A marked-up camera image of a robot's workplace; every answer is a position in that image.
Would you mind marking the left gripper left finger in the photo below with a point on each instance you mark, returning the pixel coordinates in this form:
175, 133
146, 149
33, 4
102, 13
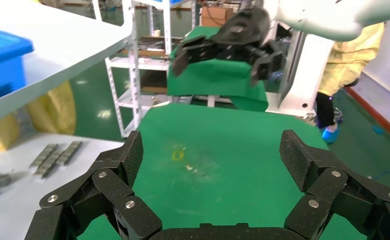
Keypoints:
112, 185

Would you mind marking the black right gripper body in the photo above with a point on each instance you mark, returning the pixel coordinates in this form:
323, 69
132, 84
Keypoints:
244, 30

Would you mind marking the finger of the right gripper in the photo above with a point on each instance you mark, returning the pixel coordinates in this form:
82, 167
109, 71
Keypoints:
268, 63
195, 49

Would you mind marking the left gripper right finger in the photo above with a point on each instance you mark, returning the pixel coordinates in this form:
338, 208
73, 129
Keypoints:
330, 188

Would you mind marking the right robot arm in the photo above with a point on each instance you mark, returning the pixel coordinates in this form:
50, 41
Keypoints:
330, 20

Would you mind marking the black gloved hand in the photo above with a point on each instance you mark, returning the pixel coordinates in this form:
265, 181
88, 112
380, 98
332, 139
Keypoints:
324, 111

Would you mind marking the brown cardboard box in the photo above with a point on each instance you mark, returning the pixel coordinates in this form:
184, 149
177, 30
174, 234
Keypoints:
216, 16

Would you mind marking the white robot torso column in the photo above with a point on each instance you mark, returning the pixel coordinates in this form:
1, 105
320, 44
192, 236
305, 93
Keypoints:
301, 82

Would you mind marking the green draped cloth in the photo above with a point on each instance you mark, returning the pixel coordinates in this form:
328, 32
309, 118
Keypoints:
215, 82

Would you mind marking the white rack shelf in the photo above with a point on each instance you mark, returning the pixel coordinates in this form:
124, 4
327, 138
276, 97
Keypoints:
148, 63
128, 99

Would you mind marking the blue shoe cover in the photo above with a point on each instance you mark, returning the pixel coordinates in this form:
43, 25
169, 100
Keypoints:
330, 134

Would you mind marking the small blue floor object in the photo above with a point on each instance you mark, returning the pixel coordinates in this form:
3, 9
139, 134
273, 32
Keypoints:
378, 129

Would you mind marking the person in yellow coat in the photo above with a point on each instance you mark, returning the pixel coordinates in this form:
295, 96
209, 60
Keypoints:
350, 59

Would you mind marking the yellow plastic bag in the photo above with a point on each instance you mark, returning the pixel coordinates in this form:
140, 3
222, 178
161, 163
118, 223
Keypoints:
56, 109

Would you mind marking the green table cloth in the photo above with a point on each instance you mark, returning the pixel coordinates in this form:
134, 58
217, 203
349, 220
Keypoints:
215, 149

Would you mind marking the white shelf board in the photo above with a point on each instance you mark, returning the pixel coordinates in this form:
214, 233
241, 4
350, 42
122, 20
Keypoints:
66, 49

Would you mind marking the blue plastic bin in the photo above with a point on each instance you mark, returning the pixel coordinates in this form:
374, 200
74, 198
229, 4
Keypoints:
3, 66

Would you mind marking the white perforated steel post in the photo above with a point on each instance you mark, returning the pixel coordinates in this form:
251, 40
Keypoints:
134, 82
114, 92
167, 26

